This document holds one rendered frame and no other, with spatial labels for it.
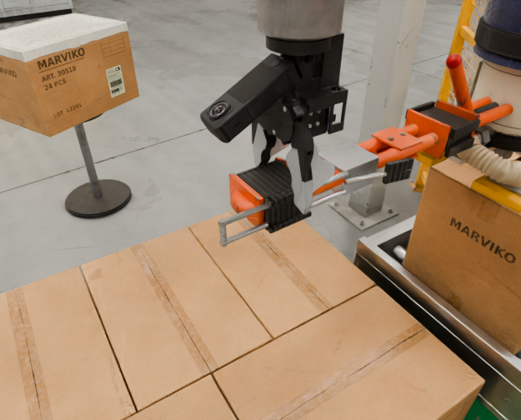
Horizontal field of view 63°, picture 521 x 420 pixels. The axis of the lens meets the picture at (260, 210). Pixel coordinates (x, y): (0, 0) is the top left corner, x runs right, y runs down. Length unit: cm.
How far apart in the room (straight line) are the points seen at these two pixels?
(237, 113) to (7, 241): 238
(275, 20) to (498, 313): 107
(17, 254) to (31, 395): 143
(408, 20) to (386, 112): 43
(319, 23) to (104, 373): 104
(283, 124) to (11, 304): 120
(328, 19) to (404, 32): 170
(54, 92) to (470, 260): 186
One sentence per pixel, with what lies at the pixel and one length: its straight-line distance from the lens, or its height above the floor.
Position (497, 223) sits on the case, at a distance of 122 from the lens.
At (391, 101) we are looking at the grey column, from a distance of 225.
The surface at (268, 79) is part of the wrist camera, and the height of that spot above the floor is 140.
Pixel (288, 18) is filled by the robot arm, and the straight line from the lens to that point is 45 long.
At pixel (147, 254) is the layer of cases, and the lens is 154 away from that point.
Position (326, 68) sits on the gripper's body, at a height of 140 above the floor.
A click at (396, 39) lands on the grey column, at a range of 215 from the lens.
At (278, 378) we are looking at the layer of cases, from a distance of 119.
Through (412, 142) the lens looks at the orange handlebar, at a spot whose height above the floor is 125.
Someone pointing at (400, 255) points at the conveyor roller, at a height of 54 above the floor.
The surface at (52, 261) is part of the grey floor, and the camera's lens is 250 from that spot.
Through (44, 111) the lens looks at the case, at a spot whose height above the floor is 75.
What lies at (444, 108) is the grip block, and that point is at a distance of 83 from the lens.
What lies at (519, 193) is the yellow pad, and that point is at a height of 113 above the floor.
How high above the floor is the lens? 156
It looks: 37 degrees down
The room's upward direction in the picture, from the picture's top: straight up
